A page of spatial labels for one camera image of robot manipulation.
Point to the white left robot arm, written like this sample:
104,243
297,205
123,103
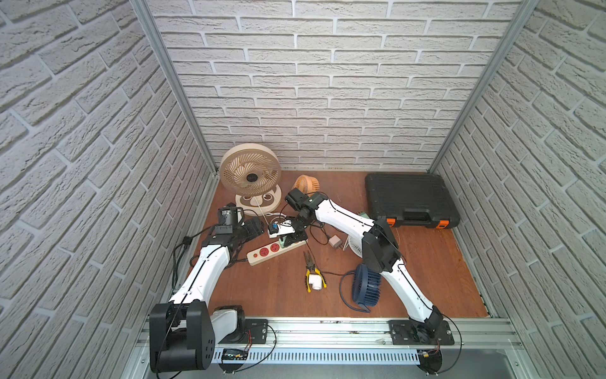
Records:
182,332

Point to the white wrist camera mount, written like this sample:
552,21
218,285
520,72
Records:
278,229

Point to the small white desk fan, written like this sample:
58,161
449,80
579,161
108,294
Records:
352,242

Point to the pink plug adapter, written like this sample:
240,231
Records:
335,242

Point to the yellow handled pliers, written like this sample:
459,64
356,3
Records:
311,268

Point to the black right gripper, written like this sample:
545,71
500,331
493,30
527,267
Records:
294,238

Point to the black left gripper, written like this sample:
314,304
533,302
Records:
256,227

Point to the large beige desk fan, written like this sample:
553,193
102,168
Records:
252,172

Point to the beige power strip red sockets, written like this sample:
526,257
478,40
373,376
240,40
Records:
270,251

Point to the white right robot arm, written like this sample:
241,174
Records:
378,249

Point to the small orange desk fan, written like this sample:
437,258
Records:
307,184

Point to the black plastic tool case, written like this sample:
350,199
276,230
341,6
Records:
411,199

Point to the white plug adapter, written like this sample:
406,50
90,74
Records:
315,282

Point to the navy blue desk fan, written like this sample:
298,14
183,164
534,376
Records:
366,287

